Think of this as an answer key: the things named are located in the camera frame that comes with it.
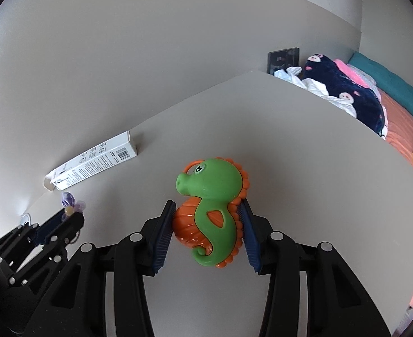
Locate green orange seahorse toy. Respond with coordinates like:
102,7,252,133
172,158,250,268

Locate purple flower toy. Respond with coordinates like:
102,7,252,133
61,192,86,221

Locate white long cardboard box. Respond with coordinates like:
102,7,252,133
43,130,137,192

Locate navy patterned blanket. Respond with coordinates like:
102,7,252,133
303,53,387,139

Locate bed with salmon sheet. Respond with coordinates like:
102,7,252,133
379,90,413,167

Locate white crumpled cloth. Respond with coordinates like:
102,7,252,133
274,66,356,118

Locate teal pillow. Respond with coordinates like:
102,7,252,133
349,52,413,112

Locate silver desk cable grommet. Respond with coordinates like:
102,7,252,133
19,212,32,225

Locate black wall socket panel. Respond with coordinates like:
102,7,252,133
267,47,300,75

